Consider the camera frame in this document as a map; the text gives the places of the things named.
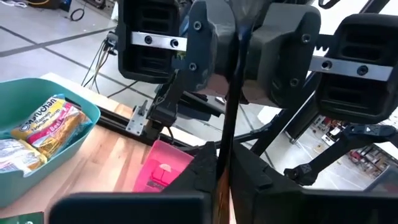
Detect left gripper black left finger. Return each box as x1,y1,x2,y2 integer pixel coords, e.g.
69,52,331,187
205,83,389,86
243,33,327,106
49,141,218,224

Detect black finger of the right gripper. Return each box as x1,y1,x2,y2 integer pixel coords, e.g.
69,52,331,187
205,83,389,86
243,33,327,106
241,2,322,109
174,0,239,95

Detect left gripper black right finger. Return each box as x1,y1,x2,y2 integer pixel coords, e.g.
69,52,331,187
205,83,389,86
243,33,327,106
229,141,398,224

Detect yellow ramen noodle packet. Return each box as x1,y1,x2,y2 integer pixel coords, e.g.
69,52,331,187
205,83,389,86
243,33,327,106
10,93,93,160

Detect pink translucent plastic tray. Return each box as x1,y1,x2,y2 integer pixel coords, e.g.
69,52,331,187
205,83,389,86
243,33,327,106
132,139,196,194

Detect teal green plastic bin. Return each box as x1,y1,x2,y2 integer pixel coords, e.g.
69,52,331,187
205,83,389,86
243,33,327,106
0,77,102,208

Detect whitish noodle packet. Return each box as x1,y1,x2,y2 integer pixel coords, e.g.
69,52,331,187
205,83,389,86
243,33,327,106
0,138,48,175

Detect thin wire bundle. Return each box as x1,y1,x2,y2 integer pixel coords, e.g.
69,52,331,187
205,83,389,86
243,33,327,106
80,39,139,99

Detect silver metal bracket plate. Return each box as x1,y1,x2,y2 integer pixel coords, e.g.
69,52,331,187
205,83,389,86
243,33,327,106
125,99,149,137

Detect coiled black cable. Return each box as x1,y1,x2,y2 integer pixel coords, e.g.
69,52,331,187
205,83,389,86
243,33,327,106
68,0,90,22

